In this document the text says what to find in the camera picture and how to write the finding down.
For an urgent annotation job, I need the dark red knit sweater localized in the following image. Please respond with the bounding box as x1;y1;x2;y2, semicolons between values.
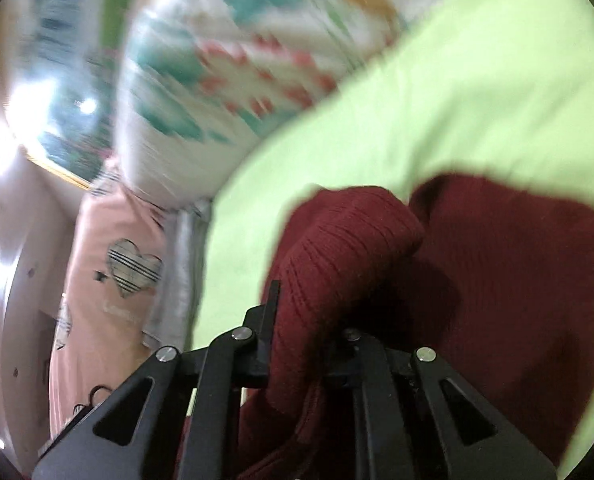
237;174;594;479

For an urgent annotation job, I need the grey folded cloth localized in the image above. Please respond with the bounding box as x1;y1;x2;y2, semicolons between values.
143;200;212;351

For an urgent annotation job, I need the pink heart pattern pillow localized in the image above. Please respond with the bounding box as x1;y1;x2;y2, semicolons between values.
48;159;166;436

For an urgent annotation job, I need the white curved headboard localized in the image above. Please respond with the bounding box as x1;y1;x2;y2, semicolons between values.
0;195;73;470

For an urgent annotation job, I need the light green bed sheet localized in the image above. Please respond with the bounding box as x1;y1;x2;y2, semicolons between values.
193;0;594;476

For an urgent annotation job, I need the framed landscape painting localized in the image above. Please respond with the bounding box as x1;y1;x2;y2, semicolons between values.
4;0;133;182

